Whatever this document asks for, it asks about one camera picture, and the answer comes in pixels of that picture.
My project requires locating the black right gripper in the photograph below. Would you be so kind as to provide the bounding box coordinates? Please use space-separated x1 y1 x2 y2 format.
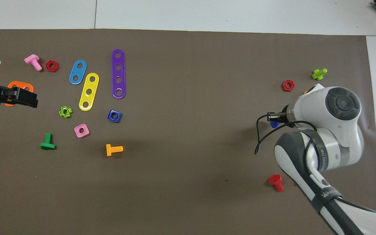
267 112 289 124

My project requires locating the blue square nut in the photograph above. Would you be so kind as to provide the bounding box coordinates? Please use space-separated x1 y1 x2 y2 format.
107 110 122 123

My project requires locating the orange heart-shaped plate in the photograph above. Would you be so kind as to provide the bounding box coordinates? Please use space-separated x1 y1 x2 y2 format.
5 81 34 107

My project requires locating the pink plastic bolt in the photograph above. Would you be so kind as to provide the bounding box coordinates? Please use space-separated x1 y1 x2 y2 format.
24 54 43 71

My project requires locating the dark green plastic bolt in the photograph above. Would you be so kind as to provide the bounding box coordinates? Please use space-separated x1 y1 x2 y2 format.
40 133 56 150

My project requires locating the blue two-hole strip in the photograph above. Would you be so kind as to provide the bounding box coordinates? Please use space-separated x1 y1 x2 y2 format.
69 60 87 85

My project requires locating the lime green plastic bolt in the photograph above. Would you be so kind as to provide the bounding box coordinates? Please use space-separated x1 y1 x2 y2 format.
311 68 328 81

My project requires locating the pink square nut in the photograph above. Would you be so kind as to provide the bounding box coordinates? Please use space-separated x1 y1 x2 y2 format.
74 124 90 138

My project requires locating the red plastic bolt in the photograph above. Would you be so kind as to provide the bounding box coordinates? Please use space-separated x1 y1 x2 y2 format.
268 174 285 192

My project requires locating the yellow three-hole strip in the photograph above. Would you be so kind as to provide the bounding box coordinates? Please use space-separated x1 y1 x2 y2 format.
79 73 100 112

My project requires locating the purple four-hole strip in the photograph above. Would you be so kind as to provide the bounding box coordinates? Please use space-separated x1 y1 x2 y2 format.
111 49 126 99

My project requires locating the orange plastic bolt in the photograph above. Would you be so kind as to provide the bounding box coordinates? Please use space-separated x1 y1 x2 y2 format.
106 144 123 157

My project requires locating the brown table mat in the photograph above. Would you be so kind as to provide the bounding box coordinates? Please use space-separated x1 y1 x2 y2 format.
0 29 376 235

